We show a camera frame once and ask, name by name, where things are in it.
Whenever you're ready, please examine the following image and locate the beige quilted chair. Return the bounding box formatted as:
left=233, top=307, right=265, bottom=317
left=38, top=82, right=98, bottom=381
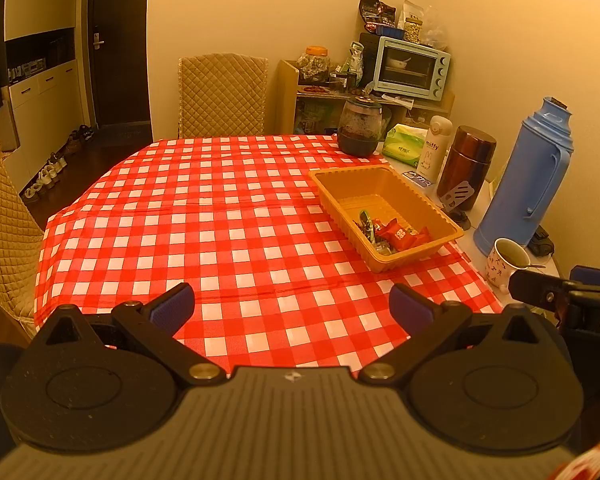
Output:
left=0, top=121, right=45, bottom=338
left=177, top=53, right=269, bottom=139

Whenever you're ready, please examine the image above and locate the clear plastic bag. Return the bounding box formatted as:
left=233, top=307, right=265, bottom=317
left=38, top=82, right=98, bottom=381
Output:
left=422, top=7, right=448, bottom=48

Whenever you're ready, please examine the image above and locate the green tissue pack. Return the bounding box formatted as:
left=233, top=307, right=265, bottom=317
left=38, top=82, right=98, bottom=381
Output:
left=382, top=124, right=429, bottom=163

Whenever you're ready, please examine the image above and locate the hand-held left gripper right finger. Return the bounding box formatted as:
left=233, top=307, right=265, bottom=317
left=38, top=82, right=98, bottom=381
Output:
left=357, top=283, right=553, bottom=387

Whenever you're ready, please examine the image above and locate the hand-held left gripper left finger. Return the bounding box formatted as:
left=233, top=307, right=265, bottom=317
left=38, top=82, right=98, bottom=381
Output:
left=32, top=282, right=228, bottom=387

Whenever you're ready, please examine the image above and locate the brown steel thermos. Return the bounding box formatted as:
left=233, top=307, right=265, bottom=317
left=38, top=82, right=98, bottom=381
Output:
left=436, top=125, right=497, bottom=211

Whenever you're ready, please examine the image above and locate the white patterned cup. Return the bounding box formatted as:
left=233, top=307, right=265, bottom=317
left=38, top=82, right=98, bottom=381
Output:
left=485, top=237, right=531, bottom=291

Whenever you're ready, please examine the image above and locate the red checked tablecloth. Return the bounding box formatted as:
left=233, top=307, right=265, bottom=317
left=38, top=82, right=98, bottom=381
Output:
left=34, top=135, right=506, bottom=367

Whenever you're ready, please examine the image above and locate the dark snack bag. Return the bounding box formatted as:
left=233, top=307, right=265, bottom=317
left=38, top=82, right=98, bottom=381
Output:
left=359, top=0, right=397, bottom=26

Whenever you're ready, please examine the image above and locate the white cabinet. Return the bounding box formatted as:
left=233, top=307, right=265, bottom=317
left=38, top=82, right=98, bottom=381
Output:
left=2, top=27, right=88, bottom=191

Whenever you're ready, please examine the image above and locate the grey phone stand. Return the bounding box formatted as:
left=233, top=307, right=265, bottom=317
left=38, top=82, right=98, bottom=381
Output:
left=439, top=182, right=476, bottom=231

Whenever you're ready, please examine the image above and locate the yellow plastic tray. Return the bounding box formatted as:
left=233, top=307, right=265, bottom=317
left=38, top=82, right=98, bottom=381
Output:
left=308, top=165, right=465, bottom=273

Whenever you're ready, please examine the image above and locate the small black object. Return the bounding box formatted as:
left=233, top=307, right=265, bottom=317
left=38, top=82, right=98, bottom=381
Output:
left=526, top=225, right=556, bottom=257

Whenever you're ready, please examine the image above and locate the glass jar with dark contents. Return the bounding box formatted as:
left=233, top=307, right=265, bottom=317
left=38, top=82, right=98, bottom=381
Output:
left=337, top=96, right=383, bottom=157

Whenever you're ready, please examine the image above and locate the blue thermos flask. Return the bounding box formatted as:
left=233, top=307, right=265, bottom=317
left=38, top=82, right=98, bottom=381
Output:
left=473, top=96, right=576, bottom=256

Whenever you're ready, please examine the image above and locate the white rabbit print bottle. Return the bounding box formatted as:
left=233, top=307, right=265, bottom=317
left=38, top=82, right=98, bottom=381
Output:
left=420, top=115, right=453, bottom=183

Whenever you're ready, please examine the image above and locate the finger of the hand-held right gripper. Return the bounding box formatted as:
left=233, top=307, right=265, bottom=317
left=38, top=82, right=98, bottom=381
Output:
left=569, top=266, right=600, bottom=288
left=508, top=269, right=581, bottom=312

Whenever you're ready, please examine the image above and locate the dark door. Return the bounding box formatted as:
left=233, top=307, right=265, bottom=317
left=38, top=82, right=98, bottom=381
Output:
left=87, top=0, right=153, bottom=133

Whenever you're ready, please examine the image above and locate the wooden shelf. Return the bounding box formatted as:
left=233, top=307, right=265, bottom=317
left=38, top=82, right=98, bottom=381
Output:
left=275, top=59, right=455, bottom=136

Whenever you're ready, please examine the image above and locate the orange lid candy jar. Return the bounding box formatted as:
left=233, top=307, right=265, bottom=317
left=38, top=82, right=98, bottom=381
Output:
left=298, top=46, right=331, bottom=83

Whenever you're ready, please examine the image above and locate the light blue toaster oven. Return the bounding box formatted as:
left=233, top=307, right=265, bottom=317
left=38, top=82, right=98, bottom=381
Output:
left=372, top=36, right=452, bottom=102

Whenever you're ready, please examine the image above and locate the row of shoes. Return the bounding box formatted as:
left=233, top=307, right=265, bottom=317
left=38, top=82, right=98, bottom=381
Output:
left=22, top=125, right=95, bottom=203

